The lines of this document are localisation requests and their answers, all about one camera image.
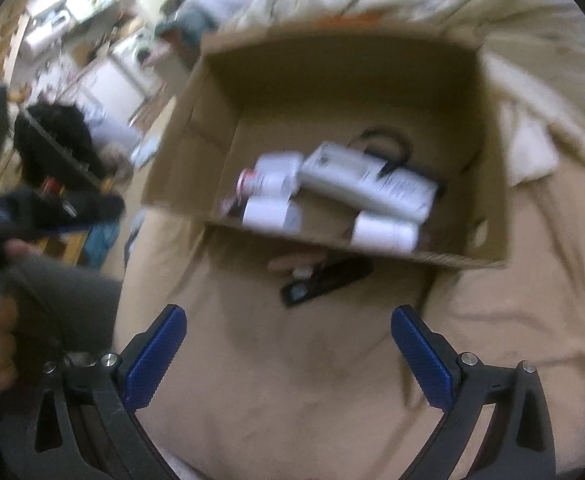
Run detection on small white bottle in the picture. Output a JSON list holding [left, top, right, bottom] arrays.
[[242, 196, 302, 232]]

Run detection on black device with QR label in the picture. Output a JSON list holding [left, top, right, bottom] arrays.
[[279, 256, 375, 308]]

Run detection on translucent pink hair claw clip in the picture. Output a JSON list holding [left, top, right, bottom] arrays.
[[220, 196, 247, 219]]

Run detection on white rectangular device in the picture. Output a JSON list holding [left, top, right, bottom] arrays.
[[298, 142, 437, 224]]

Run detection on brown cardboard box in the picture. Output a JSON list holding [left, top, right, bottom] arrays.
[[144, 24, 509, 269]]

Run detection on teal cloth on bed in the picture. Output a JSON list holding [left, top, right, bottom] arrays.
[[155, 6, 219, 53]]

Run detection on black gadget with cord loop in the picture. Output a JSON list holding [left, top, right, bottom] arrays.
[[346, 128, 449, 196]]

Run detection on black clothes on chair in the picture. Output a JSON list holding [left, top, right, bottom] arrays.
[[14, 102, 108, 191]]

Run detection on beige bed sheet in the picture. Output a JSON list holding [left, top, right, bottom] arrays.
[[114, 159, 585, 479]]

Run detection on white bottle with red band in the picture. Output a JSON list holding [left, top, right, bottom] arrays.
[[236, 152, 304, 200]]

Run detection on white bottle with blue label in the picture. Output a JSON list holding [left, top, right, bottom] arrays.
[[351, 211, 419, 252]]

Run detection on cream rumpled duvet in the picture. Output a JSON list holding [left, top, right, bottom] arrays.
[[162, 0, 585, 184]]

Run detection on white washing machine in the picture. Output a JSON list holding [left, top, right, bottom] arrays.
[[20, 10, 73, 60]]

